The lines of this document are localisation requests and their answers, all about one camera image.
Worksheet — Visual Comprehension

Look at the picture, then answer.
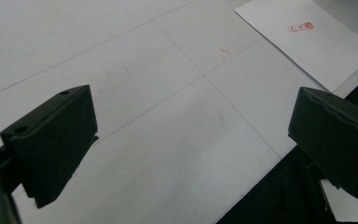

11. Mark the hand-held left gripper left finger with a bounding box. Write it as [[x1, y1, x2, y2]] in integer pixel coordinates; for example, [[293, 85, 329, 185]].
[[0, 84, 100, 209]]

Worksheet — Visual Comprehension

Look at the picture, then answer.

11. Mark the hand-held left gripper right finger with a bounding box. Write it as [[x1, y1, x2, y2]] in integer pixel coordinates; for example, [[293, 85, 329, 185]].
[[287, 87, 358, 200]]

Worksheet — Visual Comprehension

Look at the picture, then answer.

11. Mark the white paper sheet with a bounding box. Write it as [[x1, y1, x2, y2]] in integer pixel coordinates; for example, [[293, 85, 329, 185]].
[[234, 0, 358, 93]]

